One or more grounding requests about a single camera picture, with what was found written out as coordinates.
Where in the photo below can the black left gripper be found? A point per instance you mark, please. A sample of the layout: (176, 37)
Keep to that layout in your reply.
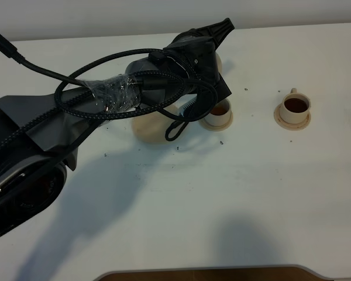
(198, 47)

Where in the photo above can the beige ceramic teapot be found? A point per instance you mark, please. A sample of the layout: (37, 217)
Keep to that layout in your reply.
(219, 62)

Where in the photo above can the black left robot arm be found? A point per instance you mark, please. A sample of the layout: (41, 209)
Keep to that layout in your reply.
(40, 135)

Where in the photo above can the beige teacup near teapot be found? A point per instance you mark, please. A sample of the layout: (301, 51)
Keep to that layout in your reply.
(221, 108)

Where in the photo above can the beige saucer near teapot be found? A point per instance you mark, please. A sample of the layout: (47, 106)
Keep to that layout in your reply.
(217, 123)

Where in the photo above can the beige teacup far right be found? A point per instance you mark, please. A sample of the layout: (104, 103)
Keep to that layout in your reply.
(295, 107)

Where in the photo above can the beige saucer far right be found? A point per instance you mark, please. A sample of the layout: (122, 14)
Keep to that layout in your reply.
(288, 126)

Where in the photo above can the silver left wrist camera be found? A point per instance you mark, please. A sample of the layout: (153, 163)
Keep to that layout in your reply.
(206, 98)

